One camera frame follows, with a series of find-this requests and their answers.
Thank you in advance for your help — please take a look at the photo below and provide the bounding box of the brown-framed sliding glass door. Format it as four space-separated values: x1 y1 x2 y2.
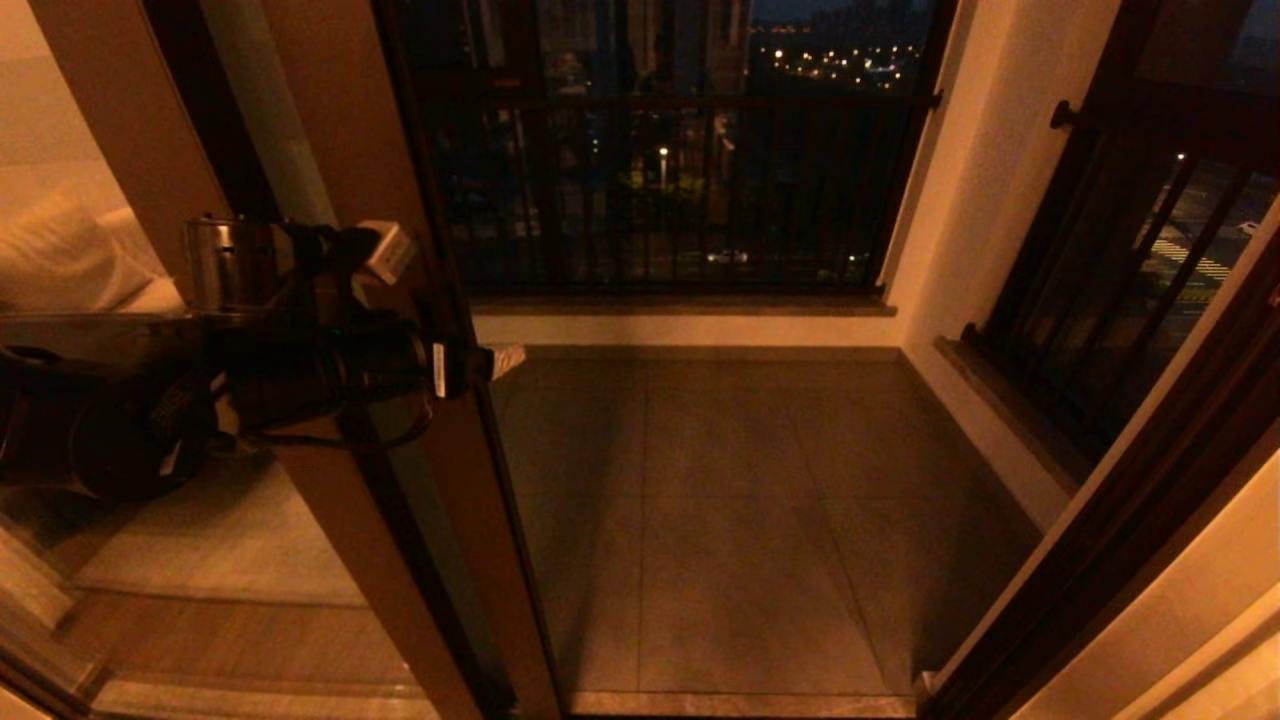
150 0 566 720

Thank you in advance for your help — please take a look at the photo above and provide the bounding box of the brown-framed fixed glass panel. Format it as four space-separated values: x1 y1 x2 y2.
0 0 513 720

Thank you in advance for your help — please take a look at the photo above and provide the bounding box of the dark brown door jamb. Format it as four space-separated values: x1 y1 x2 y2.
915 210 1280 720

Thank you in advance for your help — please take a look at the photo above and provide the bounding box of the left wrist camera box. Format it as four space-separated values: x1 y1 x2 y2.
428 340 463 401

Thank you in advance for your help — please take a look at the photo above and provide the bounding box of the short stone window sill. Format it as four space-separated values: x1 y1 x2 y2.
470 294 898 321

